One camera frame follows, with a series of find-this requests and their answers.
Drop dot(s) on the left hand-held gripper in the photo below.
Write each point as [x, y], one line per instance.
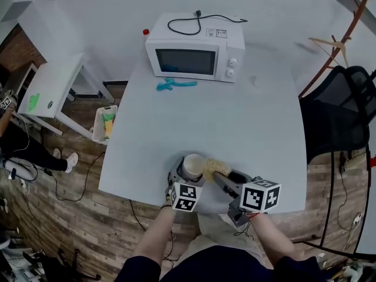
[185, 197]

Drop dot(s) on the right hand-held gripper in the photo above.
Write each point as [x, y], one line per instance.
[258, 197]

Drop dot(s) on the white mug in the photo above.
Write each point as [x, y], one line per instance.
[192, 164]

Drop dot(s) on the yellow sponge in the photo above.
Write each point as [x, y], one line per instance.
[216, 167]
[108, 129]

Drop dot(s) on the person's right forearm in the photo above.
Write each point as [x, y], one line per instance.
[270, 236]

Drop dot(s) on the person's left forearm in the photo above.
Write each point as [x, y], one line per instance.
[155, 236]

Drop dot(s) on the person's beige trousers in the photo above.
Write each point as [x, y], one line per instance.
[214, 228]

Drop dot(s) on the large white table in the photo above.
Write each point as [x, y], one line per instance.
[205, 122]

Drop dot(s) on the person's dark navy shirt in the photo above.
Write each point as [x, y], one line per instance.
[220, 266]

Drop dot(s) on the teal plastic toy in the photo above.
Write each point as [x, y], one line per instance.
[173, 84]

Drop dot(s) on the green sponge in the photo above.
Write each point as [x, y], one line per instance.
[108, 117]

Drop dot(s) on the white plastic basket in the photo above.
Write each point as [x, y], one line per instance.
[98, 128]

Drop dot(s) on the black mesh office chair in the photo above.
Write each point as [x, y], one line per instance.
[337, 116]

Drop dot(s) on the white power strip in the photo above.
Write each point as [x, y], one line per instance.
[357, 219]

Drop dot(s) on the red clip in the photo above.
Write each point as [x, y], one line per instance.
[373, 161]

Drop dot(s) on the white microwave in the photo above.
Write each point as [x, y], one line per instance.
[232, 40]

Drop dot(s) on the red-capped bottle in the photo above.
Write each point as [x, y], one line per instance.
[146, 32]

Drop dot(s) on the black swivel chair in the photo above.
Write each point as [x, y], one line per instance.
[67, 264]

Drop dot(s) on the black round table grommet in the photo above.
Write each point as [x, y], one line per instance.
[50, 104]

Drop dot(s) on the small white table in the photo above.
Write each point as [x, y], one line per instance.
[53, 81]

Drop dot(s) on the green cloth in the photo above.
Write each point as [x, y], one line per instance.
[33, 103]

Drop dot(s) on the pale wooden clothes hanger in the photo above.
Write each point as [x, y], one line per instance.
[337, 44]

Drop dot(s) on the brown wooden coat rack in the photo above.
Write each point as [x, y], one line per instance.
[351, 31]

